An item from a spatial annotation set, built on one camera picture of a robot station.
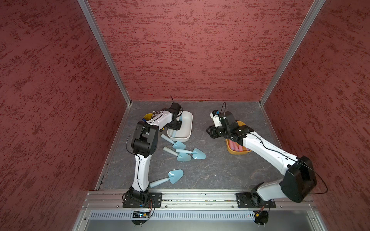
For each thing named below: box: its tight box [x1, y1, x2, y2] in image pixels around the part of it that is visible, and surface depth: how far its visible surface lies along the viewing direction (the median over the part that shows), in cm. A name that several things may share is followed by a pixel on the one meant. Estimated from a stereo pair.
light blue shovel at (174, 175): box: [149, 168, 185, 188], surface depth 83 cm
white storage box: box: [167, 110, 194, 142], surface depth 102 cm
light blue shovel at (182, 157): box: [162, 146, 192, 162], surface depth 91 cm
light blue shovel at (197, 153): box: [175, 148, 207, 160], surface depth 93 cm
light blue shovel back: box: [160, 133, 186, 149], surface depth 97 cm
